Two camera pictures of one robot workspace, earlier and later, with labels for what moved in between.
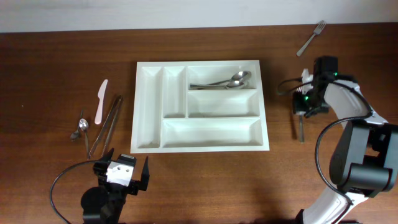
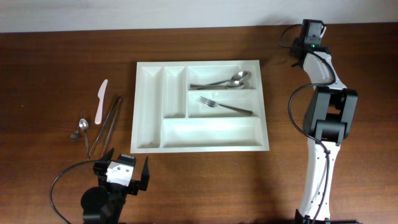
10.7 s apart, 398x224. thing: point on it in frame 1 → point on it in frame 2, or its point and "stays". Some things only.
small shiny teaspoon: (84, 125) stays
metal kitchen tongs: (119, 100) stays
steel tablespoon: (232, 85) stays
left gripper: (130, 183) stays
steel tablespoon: (239, 76) → (233, 84)
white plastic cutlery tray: (169, 117) stays
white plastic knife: (101, 96) stays
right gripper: (300, 106) → (313, 40)
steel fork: (301, 121) → (212, 104)
